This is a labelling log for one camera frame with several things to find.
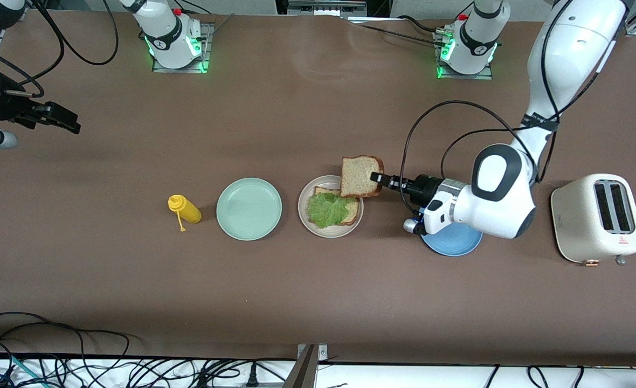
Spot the grey metal bracket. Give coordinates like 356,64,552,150
283,343,329,388

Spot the green lettuce leaf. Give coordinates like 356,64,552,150
307,192,357,228

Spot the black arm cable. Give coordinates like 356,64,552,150
402,0,629,214
0,0,120,99

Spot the black braided cable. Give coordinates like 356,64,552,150
350,15,449,47

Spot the black equipment box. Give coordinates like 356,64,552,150
275,0,391,19

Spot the brown bread slice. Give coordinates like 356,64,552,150
313,186,361,227
341,155,385,198

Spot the yellow squeeze bottle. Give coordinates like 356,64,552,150
168,195,203,233

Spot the beige plate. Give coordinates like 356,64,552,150
298,175,364,239

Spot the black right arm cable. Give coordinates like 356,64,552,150
0,0,120,99

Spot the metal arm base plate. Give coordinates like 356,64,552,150
435,30,494,80
152,23,214,74

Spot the mint green plate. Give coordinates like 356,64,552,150
216,177,283,241

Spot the black floor cable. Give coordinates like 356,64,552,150
0,311,131,359

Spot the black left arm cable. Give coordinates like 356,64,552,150
402,0,629,214

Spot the white toaster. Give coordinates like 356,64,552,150
550,173,636,267

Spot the blue plate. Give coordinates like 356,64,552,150
420,221,483,257

